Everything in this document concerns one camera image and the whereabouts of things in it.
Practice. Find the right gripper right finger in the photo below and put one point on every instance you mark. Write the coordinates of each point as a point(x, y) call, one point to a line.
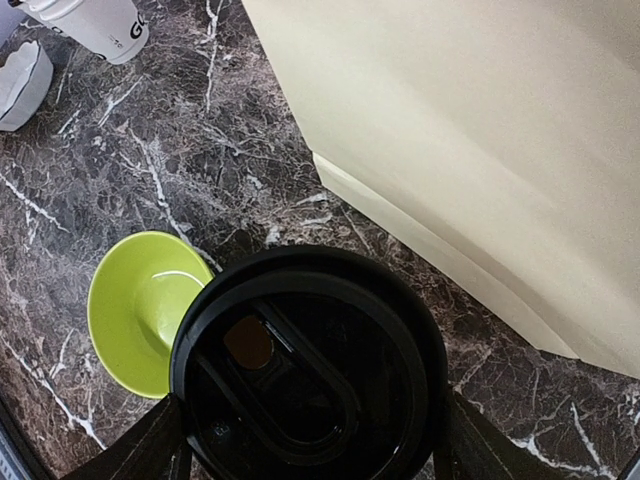
point(473, 448)

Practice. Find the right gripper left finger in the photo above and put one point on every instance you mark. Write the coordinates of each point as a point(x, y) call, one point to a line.
point(155, 447)

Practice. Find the beige paper bag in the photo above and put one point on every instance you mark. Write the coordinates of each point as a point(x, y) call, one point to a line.
point(497, 139)

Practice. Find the stack of white paper cups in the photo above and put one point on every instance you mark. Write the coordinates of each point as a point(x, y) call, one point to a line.
point(113, 29)

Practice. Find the green bowl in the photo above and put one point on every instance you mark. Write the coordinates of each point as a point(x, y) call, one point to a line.
point(138, 296)

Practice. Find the white scalloped bowl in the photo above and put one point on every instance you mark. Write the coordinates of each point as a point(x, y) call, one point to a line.
point(26, 78)

